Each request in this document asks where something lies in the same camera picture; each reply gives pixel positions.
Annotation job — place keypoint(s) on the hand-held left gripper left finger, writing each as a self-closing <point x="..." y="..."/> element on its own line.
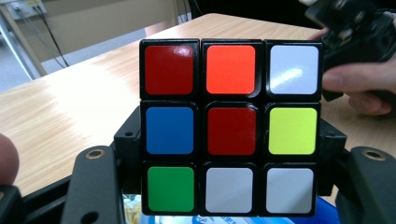
<point x="129" y="149"/>

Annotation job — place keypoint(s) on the white power strip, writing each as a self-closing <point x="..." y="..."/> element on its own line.
<point x="25" y="7"/>

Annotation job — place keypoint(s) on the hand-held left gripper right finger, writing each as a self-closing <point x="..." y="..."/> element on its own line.
<point x="331" y="155"/>

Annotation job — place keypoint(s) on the multicoloured puzzle cube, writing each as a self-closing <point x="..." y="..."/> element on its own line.
<point x="230" y="127"/>

